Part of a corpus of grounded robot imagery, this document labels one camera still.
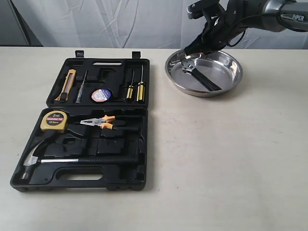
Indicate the orange handled pliers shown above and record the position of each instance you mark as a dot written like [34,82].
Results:
[103,122]

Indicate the yellow tape measure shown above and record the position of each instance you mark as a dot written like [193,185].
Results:
[54,120]

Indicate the yellow utility knife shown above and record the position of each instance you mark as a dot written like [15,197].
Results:
[68,83]

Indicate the black handled adjustable wrench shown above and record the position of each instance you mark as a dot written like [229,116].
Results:
[189,66]

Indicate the clear handle test screwdriver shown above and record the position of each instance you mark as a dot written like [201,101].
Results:
[78,99]

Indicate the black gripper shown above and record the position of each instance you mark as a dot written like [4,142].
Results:
[220,30]

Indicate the black electrical tape roll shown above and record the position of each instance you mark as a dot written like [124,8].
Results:
[101,95]

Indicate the large yellow black screwdriver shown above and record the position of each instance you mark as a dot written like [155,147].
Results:
[141,87]

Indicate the round stainless steel pan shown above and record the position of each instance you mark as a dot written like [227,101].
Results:
[220,67]

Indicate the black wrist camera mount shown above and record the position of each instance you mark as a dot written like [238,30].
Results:
[206,8]

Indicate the small yellow black screwdriver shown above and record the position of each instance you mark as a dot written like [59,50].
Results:
[130,87]

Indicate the white backdrop curtain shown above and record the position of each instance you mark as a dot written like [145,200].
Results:
[110,23]

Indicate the black handled claw hammer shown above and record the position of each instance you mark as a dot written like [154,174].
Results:
[31,160]

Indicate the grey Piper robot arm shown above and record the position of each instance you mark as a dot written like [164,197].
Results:
[274,16]

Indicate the black plastic tool case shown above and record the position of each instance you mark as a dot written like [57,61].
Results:
[127,138]

